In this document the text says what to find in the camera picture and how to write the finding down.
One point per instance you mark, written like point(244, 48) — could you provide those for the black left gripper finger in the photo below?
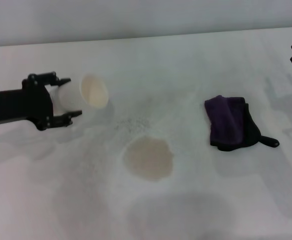
point(56, 121)
point(39, 78)

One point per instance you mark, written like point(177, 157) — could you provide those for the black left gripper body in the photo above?
point(23, 105)

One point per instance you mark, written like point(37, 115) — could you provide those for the white paper cup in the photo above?
point(93, 91)

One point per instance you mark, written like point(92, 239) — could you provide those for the purple and black rag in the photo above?
point(226, 120)

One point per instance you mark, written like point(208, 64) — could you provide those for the brown water stain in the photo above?
point(148, 161)

